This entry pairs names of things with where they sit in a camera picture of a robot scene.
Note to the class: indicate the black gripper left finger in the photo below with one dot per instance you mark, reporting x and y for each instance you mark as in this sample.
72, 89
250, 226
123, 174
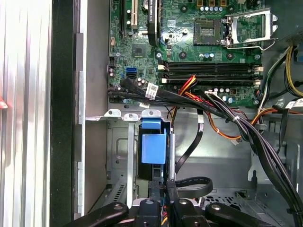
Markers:
146, 212

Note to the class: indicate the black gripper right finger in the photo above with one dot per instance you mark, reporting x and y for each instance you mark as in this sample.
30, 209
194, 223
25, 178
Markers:
184, 212

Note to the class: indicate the hard disk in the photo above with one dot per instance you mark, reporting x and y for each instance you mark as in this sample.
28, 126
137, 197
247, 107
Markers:
154, 149

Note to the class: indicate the metal disk bay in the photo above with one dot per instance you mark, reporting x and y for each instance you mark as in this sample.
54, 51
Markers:
130, 146

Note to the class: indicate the black RAM slot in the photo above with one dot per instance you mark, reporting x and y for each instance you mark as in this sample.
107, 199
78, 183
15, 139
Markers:
225, 82
208, 63
225, 76
208, 68

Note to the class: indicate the black expansion slot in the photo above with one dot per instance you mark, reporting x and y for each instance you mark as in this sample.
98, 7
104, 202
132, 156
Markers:
123, 16

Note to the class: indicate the white expansion slot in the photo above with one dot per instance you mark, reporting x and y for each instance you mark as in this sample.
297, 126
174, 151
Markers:
135, 14

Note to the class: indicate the metal optical drive cage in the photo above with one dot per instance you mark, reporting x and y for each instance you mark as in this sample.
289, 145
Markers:
291, 153

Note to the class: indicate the black PC case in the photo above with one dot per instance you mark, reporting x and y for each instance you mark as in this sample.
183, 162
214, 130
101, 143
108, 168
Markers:
61, 118

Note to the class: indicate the blue SATA port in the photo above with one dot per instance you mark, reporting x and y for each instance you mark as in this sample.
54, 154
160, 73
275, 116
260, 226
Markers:
131, 70

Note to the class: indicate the square black chipset chip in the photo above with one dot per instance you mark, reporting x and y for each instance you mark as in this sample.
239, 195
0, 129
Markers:
139, 50

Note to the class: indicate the green motherboard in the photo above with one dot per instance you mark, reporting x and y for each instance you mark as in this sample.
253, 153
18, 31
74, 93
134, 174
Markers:
180, 42

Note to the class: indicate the metal locking lever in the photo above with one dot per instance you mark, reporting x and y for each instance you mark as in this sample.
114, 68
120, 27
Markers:
246, 47

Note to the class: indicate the CPU socket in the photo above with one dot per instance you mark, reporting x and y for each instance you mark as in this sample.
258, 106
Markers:
207, 32

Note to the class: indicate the black graphics card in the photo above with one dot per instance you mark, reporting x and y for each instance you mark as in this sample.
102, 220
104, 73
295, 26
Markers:
154, 21

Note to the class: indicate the metal socket cover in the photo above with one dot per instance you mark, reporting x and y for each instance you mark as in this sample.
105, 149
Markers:
268, 23

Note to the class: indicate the grey power supply unit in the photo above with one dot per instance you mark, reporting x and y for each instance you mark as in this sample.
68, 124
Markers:
291, 19

